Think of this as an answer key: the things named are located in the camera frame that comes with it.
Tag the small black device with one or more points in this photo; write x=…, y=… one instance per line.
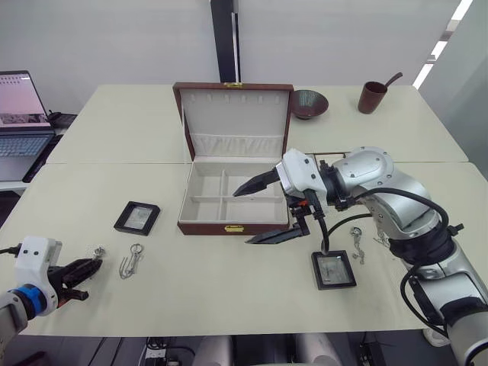
x=63, y=119

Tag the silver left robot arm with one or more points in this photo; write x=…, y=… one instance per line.
x=13, y=309

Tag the dark ceramic bowl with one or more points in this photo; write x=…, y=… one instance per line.
x=309, y=103

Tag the brown jewelry box beige lining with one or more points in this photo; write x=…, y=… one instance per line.
x=232, y=183

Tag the white round object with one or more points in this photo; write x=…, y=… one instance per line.
x=436, y=337

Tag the open laptop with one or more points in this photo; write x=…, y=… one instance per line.
x=21, y=122

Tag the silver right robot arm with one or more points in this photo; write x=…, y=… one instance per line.
x=385, y=179

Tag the power strip with plugs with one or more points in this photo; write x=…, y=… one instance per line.
x=157, y=348

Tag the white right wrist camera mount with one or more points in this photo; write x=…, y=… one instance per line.
x=299, y=171

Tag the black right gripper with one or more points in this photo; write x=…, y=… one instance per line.
x=305, y=211

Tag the black framed display case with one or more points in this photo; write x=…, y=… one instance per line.
x=137, y=217
x=333, y=270

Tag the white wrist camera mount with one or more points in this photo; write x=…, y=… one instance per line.
x=299, y=171
x=34, y=259

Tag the brown cup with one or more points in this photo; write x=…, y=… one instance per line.
x=370, y=99

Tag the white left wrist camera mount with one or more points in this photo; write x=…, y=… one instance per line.
x=34, y=259

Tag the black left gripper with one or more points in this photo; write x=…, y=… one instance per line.
x=56, y=280

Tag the black wall pillar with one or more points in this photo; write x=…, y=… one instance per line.
x=225, y=42

